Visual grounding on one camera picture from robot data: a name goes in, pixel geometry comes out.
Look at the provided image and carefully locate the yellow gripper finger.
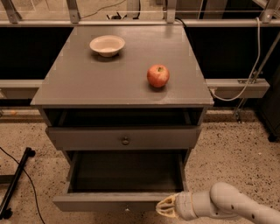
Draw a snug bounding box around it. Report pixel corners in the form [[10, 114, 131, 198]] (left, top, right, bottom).
[[157, 194, 177, 208], [156, 207, 178, 218]]

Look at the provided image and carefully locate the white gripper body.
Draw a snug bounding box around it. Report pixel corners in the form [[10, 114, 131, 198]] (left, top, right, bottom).
[[174, 192, 197, 221]]

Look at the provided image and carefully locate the grey drawer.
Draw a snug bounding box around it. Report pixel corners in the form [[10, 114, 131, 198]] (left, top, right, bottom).
[[53, 150, 186, 212], [46, 126, 201, 151]]

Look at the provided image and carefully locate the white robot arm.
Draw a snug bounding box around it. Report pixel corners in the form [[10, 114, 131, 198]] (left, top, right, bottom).
[[156, 182, 280, 224]]

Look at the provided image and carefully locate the grey top drawer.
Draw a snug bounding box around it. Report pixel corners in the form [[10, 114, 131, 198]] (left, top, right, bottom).
[[46, 126, 201, 151]]

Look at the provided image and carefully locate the grey wooden drawer cabinet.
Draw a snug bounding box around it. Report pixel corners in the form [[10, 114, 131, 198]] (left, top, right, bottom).
[[30, 24, 215, 165]]

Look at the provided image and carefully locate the red apple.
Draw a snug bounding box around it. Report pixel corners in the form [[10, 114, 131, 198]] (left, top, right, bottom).
[[147, 64, 170, 88]]

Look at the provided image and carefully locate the black stand leg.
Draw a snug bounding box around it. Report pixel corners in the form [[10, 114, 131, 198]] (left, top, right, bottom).
[[0, 147, 36, 220]]

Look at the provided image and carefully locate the white paper bowl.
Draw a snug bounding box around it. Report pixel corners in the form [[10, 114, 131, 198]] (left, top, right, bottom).
[[89, 35, 125, 58]]

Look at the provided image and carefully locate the white cable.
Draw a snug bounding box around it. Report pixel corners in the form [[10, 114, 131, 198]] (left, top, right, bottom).
[[209, 17, 261, 102]]

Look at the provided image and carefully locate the metal rail frame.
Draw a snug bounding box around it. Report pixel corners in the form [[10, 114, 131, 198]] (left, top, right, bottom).
[[0, 0, 280, 100]]

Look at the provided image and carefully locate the black floor cable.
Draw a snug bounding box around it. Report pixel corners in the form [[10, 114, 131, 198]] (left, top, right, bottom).
[[0, 146, 46, 224]]

